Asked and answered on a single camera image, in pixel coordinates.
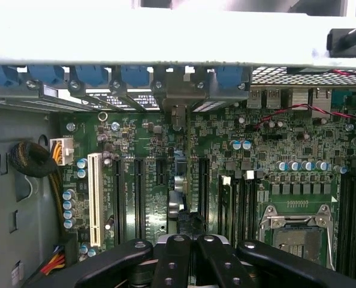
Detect long PCIe expansion slot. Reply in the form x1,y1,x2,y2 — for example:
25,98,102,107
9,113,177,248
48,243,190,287
198,157,211,226
133,157,146,239
111,157,125,244

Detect CPU socket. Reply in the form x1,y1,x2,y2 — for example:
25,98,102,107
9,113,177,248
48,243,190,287
259,203,337,271

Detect short PCIe expansion slot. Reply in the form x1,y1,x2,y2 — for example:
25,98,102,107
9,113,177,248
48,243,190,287
156,157,168,186

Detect white PCI expansion slot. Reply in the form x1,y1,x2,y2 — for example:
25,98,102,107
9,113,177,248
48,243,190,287
87,152,104,248

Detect green motherboard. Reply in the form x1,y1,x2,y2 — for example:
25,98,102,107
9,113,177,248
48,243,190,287
58,98,356,286

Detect white power connector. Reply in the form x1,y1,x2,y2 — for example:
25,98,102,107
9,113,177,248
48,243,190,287
49,137,75,166

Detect grey power supply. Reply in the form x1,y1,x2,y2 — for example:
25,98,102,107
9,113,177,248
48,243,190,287
0,107,61,288

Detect silver USB port stack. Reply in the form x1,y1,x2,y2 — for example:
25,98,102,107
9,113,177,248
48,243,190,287
266,88,282,109
246,88,262,109

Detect grey PC case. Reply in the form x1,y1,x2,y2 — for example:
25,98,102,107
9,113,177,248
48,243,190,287
0,56,356,288

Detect silver network port stack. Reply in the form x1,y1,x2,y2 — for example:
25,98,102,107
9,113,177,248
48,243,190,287
291,88,310,107
311,87,332,118

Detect blue card retention clip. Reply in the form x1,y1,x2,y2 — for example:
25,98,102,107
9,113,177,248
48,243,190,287
73,65,110,89
120,65,151,91
0,65,20,88
27,65,65,88
215,66,245,94

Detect teal serial port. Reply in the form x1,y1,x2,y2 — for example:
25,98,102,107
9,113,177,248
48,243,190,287
330,89,356,109

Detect red yellow black wires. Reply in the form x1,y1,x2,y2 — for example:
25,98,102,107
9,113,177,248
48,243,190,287
40,245,67,276

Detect black braided wire bundle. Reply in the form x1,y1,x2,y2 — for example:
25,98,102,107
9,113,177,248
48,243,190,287
9,141,62,238

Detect red black twisted wire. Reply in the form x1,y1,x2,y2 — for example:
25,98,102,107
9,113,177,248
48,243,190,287
254,69,356,130

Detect black plug with cable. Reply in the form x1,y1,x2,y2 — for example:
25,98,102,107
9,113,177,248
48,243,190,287
326,23,356,59

